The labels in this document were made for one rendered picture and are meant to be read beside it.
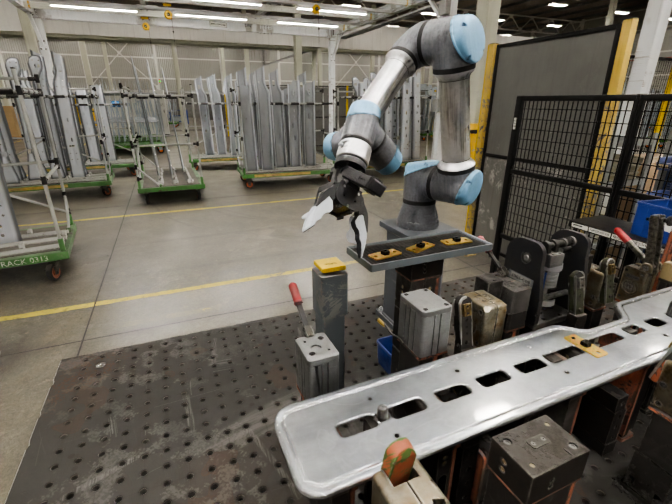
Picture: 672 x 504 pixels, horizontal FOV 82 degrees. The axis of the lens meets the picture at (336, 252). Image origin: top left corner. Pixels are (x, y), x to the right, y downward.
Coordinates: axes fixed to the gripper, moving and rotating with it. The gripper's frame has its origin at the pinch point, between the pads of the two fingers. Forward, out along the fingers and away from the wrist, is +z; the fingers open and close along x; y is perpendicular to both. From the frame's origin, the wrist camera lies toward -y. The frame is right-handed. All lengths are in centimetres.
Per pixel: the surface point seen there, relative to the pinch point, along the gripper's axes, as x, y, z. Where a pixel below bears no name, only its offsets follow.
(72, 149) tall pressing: 102, 704, -216
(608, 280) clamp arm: -79, -20, -18
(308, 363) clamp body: -1.5, 1.0, 23.5
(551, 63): -189, 63, -232
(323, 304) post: -9.6, 13.4, 9.6
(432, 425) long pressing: -17.6, -16.9, 28.3
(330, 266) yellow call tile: -6.9, 10.4, 1.2
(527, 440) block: -24.0, -30.0, 26.5
